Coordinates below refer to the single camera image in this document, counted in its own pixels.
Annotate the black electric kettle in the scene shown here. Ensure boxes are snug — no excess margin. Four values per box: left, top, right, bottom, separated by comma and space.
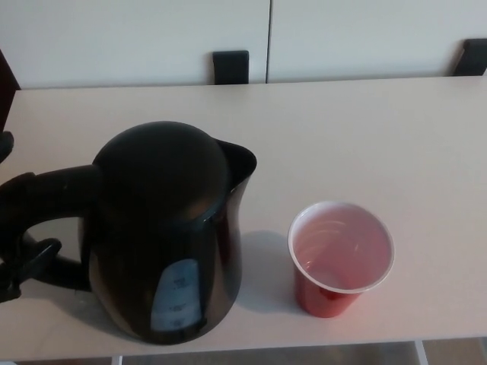
0, 120, 259, 346

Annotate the red plastic cup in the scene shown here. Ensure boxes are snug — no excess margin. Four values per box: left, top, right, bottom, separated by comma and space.
288, 201, 396, 317

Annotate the dark brown furniture panel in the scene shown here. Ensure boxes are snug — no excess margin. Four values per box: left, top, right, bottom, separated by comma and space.
0, 48, 21, 132

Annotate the black bracket centre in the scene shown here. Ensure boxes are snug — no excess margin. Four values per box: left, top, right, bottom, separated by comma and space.
212, 49, 250, 84

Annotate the black bracket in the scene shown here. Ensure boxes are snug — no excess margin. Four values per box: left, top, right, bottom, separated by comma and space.
454, 38, 487, 77
212, 49, 250, 84

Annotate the black bracket right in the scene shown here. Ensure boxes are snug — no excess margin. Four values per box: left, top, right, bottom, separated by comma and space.
454, 38, 487, 77

